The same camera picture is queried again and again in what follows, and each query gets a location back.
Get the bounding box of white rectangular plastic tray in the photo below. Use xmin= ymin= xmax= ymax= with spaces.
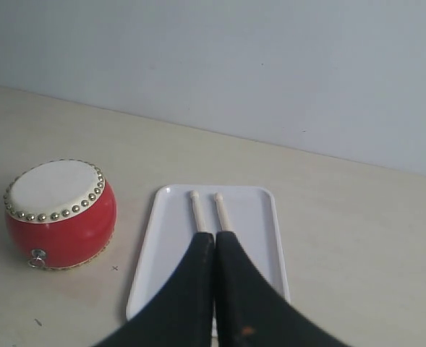
xmin=125 ymin=184 xmax=291 ymax=320

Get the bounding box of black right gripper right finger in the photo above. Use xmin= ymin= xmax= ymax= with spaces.
xmin=215 ymin=231 xmax=346 ymax=346

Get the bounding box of small red drum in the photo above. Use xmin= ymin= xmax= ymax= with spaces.
xmin=4 ymin=159 xmax=117 ymax=270

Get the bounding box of white wooden drumstick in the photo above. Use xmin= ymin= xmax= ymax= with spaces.
xmin=214 ymin=192 xmax=234 ymax=232
xmin=190 ymin=190 xmax=208 ymax=232

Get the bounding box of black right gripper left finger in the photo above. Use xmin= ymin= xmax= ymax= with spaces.
xmin=97 ymin=232 xmax=215 ymax=347

